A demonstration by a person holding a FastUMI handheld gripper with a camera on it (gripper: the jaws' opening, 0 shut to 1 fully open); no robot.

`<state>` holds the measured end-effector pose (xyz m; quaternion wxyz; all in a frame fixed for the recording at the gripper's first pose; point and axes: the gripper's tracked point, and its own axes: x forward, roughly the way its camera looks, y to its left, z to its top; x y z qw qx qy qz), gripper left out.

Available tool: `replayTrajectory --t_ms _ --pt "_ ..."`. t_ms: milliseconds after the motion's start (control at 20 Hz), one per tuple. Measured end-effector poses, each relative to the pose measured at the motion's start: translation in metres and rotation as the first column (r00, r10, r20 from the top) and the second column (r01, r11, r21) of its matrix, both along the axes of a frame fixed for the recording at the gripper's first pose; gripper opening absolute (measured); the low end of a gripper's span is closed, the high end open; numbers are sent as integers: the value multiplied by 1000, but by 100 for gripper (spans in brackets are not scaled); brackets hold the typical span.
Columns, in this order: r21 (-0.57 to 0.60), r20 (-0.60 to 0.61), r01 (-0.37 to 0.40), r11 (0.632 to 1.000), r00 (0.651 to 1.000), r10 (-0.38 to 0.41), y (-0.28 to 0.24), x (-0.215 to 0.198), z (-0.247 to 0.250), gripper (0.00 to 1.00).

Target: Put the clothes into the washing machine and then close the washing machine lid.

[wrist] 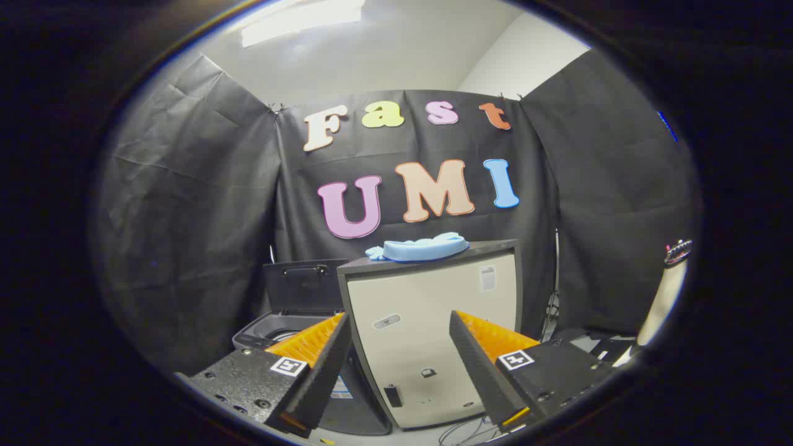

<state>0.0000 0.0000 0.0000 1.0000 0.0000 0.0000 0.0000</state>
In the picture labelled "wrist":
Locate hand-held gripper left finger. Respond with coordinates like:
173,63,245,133
177,312,353,439

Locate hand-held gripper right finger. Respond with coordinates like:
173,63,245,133
449,310,611,434

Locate grey washing machine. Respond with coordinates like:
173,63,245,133
232,312,391,436

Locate light blue shirt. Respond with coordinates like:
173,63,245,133
366,232,470,263

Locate white cabinet with dark top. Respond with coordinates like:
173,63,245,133
336,240,524,431

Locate black backdrop cloth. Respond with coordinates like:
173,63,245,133
93,50,701,375

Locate floor cables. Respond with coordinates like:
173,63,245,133
439,416,527,446

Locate dark beaded bracelet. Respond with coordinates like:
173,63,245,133
664,240,693,266

